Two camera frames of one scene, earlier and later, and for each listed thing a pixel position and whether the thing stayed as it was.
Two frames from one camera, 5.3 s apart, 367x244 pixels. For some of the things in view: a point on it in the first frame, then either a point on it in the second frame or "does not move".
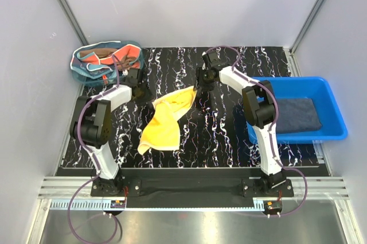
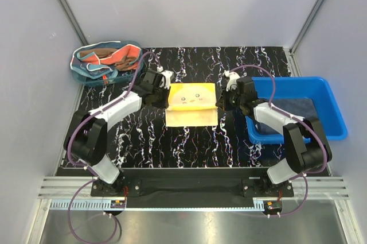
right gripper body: [203, 80] to [231, 100]
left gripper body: [145, 95] to [161, 96]
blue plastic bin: [317, 89] does not move
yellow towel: [161, 131] to [192, 104]
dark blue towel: [297, 115] does not move
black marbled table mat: [213, 130] does not move
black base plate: [190, 185] does not move
